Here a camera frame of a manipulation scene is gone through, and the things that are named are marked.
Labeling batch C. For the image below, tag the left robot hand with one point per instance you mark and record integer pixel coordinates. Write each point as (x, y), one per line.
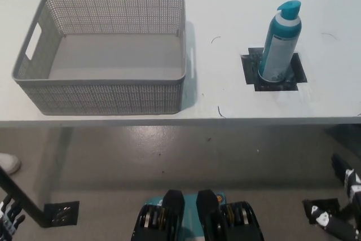
(9, 215)

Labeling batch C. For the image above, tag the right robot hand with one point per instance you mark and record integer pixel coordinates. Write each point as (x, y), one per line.
(352, 190)

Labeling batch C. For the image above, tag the teal air freshener spray bottle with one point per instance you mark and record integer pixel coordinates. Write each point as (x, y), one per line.
(277, 49)

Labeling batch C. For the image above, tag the black metal table leg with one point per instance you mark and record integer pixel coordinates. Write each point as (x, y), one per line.
(21, 196)

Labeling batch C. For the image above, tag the white shoe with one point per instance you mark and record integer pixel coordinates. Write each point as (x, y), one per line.
(8, 163)

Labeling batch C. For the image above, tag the black tape patch on table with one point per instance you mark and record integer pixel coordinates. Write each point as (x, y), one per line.
(296, 69)

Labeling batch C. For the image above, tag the grey perforated plastic basket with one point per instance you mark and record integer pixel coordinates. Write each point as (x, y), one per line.
(112, 54)

